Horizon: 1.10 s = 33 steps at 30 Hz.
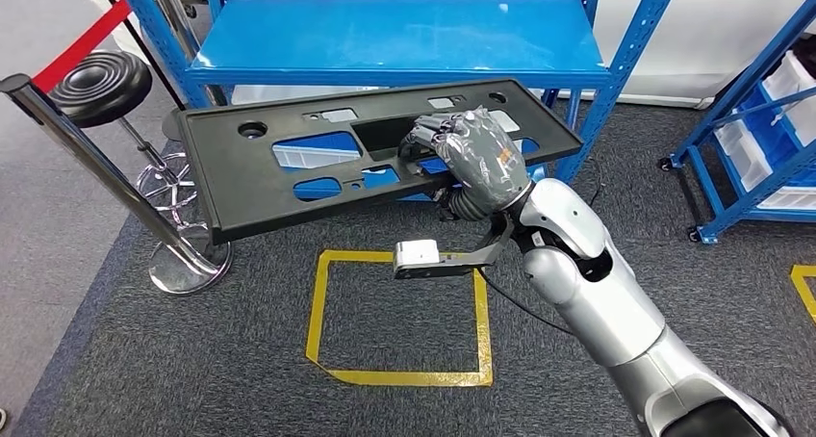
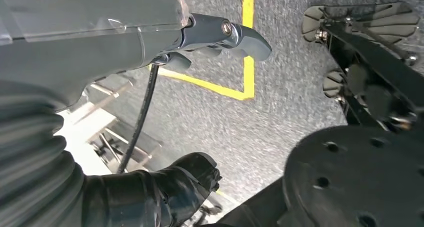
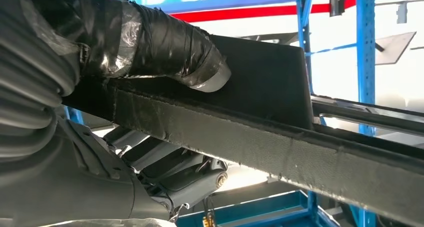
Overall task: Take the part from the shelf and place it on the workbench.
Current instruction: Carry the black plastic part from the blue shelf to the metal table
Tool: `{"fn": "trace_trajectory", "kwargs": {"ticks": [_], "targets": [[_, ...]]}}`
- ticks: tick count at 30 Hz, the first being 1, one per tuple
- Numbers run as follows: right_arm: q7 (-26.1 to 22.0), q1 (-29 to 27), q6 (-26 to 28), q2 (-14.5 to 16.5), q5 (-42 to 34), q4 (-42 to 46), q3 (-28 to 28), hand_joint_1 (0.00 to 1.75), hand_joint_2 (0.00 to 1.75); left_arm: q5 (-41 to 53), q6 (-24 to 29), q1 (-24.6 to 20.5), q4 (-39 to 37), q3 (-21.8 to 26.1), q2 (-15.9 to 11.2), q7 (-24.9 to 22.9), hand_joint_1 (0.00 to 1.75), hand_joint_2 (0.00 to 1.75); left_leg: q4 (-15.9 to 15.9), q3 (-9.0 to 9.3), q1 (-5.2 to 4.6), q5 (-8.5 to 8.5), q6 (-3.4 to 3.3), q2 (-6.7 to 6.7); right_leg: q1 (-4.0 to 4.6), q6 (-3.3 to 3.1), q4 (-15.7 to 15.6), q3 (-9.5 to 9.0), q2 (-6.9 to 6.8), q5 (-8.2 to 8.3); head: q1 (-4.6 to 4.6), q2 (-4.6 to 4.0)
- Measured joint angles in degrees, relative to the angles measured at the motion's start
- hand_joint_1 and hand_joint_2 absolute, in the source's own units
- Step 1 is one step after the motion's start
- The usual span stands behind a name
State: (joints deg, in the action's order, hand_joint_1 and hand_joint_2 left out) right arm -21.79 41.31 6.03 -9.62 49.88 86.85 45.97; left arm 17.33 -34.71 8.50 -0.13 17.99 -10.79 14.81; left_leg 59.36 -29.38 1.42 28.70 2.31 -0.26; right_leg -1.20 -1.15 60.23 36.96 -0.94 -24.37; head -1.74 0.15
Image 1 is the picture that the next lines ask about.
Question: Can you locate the black plastic plate holder part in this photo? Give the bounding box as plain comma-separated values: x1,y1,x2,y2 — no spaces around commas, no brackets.
177,78,584,246

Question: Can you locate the black round stool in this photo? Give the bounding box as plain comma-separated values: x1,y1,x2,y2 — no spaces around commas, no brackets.
49,50,199,228

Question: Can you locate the blue metal shelf rack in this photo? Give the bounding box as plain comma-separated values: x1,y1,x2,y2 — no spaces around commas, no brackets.
659,0,816,245
111,0,686,203

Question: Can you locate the chrome stanchion post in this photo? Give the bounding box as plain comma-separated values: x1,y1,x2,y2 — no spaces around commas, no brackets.
147,0,229,108
0,73,232,296

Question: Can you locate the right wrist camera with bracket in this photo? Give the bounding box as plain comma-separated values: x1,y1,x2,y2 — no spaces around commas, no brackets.
393,212,515,280

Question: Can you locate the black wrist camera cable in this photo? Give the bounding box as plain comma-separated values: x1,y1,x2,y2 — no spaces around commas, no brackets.
477,268,575,337

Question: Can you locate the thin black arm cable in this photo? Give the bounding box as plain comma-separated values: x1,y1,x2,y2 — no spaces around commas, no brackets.
586,156,603,209

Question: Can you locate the red barrier belt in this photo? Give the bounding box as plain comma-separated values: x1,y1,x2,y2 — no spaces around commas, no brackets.
32,0,132,94

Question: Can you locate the blue plastic bin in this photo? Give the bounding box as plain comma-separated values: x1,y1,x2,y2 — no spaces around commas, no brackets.
272,131,364,158

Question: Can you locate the thin black pole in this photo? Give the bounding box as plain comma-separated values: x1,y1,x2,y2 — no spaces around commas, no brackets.
89,0,192,143

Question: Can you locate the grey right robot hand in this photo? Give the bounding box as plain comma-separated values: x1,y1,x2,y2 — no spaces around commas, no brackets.
399,107,533,216

